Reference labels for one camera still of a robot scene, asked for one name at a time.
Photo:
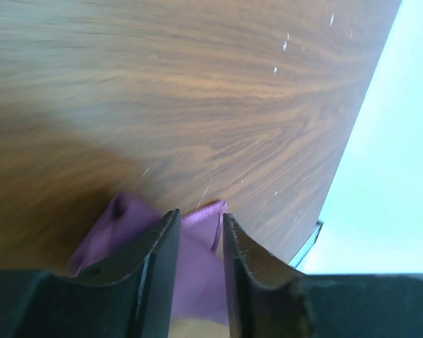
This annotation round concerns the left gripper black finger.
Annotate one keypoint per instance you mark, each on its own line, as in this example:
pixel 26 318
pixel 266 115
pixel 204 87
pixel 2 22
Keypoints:
pixel 127 294

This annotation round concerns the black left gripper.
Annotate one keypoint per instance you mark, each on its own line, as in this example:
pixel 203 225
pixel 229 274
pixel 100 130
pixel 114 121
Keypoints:
pixel 265 299

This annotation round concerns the purple cloth napkin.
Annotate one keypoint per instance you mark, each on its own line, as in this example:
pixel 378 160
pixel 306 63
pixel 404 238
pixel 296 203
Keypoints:
pixel 200 288

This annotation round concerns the aluminium frame rail right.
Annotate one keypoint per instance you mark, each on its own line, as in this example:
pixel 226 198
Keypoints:
pixel 307 246

